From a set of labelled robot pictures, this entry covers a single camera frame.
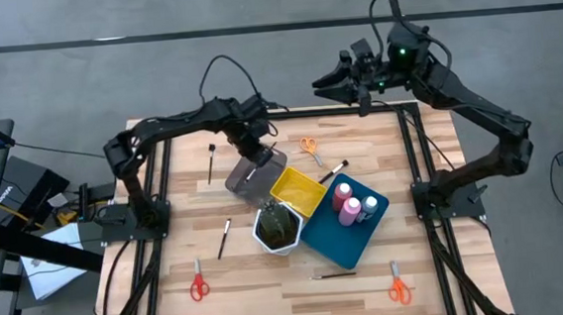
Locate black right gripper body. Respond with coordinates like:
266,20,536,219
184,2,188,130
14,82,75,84
337,46,394,120

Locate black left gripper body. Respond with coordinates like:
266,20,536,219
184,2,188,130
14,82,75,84
229,121,274,166

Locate black paintbrush silver ferrule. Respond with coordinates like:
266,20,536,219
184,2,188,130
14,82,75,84
242,141,281,182
214,218,235,262

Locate black foam brush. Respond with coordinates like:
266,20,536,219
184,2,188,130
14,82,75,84
204,143,221,186

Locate orange scissors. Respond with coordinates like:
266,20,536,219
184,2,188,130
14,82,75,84
386,259,414,307
298,134,324,170

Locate brown-bristle paintbrush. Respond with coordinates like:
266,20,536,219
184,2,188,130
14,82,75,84
315,158,352,185

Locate dark pink paint bottle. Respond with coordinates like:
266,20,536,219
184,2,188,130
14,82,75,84
330,181,355,213

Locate light pink paint bottle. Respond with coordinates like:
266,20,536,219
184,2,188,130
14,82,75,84
336,196,364,228

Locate red scissors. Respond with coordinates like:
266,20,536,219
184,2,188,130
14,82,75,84
186,256,212,304

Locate thin white-tipped paintbrush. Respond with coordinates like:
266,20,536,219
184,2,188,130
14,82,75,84
307,269,359,281

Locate grey translucent plastic basket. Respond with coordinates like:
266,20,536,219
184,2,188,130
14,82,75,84
220,138,291,211

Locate yellow plastic basket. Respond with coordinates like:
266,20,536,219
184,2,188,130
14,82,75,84
268,162,330,223

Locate green cactus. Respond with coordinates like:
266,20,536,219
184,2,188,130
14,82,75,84
257,197,299,248

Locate white hexagonal plant pot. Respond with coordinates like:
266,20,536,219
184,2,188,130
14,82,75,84
249,199,306,259

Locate teal tray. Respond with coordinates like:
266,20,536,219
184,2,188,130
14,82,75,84
294,169,395,274

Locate black control box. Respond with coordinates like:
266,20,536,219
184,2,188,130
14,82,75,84
74,181,119,223

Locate black equipment case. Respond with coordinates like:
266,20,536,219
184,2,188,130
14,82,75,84
0,152,74,233

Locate black stand beam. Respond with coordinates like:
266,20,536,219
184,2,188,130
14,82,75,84
0,217,106,281

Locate white paper sheet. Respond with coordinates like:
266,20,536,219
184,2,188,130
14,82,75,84
17,221,91,303

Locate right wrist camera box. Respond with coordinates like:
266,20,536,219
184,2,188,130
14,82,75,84
350,37,377,67

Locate black aluminium table frame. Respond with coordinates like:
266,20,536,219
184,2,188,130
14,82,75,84
74,92,522,315

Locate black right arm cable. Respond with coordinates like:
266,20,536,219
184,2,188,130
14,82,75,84
367,0,456,80

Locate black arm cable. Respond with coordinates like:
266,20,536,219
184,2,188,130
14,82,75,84
196,51,289,121
367,0,456,80

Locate thin black table cable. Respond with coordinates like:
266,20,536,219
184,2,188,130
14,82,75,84
370,94,457,176

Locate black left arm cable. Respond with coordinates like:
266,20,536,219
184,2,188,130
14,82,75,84
196,51,289,121

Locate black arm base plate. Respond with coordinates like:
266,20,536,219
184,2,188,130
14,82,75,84
410,176,487,223
98,198,173,245

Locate thick black cable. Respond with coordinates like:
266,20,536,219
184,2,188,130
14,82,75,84
96,240,138,315

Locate yellow cable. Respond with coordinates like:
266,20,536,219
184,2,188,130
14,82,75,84
0,198,47,233

